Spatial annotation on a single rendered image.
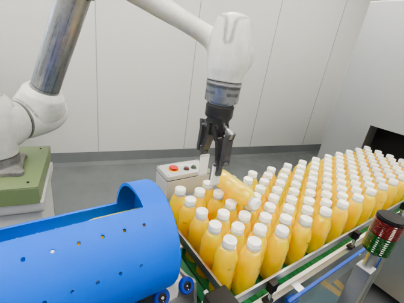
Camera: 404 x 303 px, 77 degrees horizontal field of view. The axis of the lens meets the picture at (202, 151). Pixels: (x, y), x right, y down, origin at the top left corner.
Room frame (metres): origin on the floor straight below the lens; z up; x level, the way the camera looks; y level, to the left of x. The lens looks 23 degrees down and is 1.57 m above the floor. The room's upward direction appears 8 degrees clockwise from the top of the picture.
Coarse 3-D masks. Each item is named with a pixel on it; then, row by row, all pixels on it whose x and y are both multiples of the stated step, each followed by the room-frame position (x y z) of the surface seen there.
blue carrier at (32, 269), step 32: (128, 192) 0.62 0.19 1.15; (160, 192) 0.52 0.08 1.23; (32, 224) 0.49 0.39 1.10; (64, 224) 0.53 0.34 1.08; (96, 224) 0.40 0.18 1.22; (128, 224) 0.42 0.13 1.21; (160, 224) 0.45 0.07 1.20; (0, 256) 0.30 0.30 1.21; (32, 256) 0.31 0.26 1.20; (64, 256) 0.33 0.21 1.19; (96, 256) 0.35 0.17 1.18; (128, 256) 0.38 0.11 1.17; (160, 256) 0.41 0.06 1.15; (0, 288) 0.27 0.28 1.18; (32, 288) 0.28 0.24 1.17; (64, 288) 0.30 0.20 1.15; (96, 288) 0.33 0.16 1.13; (128, 288) 0.36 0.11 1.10; (160, 288) 0.41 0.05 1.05
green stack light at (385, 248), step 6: (366, 234) 0.53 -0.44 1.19; (372, 234) 0.51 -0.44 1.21; (366, 240) 0.52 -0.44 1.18; (372, 240) 0.51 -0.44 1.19; (378, 240) 0.50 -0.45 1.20; (384, 240) 0.49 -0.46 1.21; (366, 246) 0.52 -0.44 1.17; (372, 246) 0.50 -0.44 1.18; (378, 246) 0.50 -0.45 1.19; (384, 246) 0.49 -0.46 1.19; (390, 246) 0.49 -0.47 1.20; (372, 252) 0.50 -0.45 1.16; (378, 252) 0.49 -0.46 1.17; (384, 252) 0.49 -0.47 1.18; (390, 252) 0.49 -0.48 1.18
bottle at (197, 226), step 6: (192, 222) 0.65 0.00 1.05; (198, 222) 0.65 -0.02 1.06; (204, 222) 0.65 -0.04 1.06; (192, 228) 0.65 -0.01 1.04; (198, 228) 0.64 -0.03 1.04; (204, 228) 0.64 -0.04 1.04; (192, 234) 0.64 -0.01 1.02; (198, 234) 0.64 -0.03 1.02; (192, 240) 0.64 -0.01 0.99; (198, 240) 0.64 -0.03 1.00; (192, 246) 0.64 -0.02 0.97; (198, 246) 0.64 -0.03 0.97; (186, 252) 0.65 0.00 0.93; (186, 258) 0.65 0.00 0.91
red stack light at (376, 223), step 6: (372, 222) 0.53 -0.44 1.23; (378, 222) 0.51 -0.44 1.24; (384, 222) 0.51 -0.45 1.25; (372, 228) 0.52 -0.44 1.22; (378, 228) 0.51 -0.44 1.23; (384, 228) 0.50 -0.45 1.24; (390, 228) 0.50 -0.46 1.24; (396, 228) 0.49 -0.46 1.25; (402, 228) 0.49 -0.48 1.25; (378, 234) 0.50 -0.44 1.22; (384, 234) 0.50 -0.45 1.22; (390, 234) 0.49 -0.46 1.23; (396, 234) 0.49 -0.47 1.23; (390, 240) 0.49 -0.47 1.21; (396, 240) 0.49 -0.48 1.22
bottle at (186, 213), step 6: (180, 210) 0.71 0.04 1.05; (186, 210) 0.70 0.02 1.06; (192, 210) 0.71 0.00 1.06; (180, 216) 0.70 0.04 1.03; (186, 216) 0.69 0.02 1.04; (192, 216) 0.70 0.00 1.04; (180, 222) 0.70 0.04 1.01; (186, 222) 0.69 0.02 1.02; (180, 228) 0.70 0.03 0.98; (186, 228) 0.69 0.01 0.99; (186, 234) 0.69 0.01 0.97
